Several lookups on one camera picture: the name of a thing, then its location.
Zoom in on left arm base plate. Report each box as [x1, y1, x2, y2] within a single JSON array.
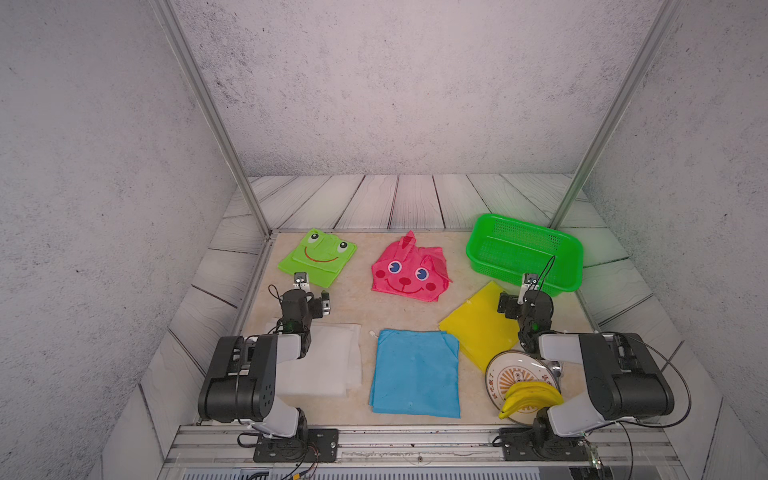
[[253, 428, 339, 463]]

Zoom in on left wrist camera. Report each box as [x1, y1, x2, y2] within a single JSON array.
[[293, 272, 311, 292]]

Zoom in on aluminium front rail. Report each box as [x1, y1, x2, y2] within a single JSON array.
[[159, 425, 688, 479]]

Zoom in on pink rabbit raincoat folded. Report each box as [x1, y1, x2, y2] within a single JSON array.
[[371, 231, 452, 302]]

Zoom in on frame post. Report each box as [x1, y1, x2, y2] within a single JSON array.
[[549, 0, 683, 230], [150, 0, 272, 237]]

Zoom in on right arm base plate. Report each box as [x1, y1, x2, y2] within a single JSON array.
[[492, 428, 590, 462]]

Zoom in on white raincoat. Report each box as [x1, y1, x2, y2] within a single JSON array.
[[276, 322, 363, 397]]

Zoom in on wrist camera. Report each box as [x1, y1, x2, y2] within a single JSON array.
[[517, 273, 540, 305], [293, 272, 311, 292]]

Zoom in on blue raincoat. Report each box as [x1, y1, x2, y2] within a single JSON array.
[[369, 329, 461, 419]]

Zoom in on yellow bananas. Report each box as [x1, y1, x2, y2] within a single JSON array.
[[498, 382, 565, 419]]

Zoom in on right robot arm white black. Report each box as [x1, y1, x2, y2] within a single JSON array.
[[492, 290, 675, 438]]

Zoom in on green plastic basket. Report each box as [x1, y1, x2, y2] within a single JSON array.
[[466, 214, 584, 297]]

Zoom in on right frame post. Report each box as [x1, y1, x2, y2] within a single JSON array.
[[549, 0, 683, 230]]

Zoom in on green frog raincoat folded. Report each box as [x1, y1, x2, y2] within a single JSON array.
[[278, 229, 357, 288]]

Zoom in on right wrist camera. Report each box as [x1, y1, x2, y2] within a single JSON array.
[[517, 273, 540, 305]]

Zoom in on round patterned plate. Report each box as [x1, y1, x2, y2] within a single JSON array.
[[485, 350, 560, 412]]

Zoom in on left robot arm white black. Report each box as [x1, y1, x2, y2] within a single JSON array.
[[197, 288, 330, 440]]

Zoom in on left frame post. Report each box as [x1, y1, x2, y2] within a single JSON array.
[[150, 0, 272, 237]]

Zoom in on yellow raincoat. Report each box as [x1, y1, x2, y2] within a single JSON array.
[[439, 281, 519, 371]]

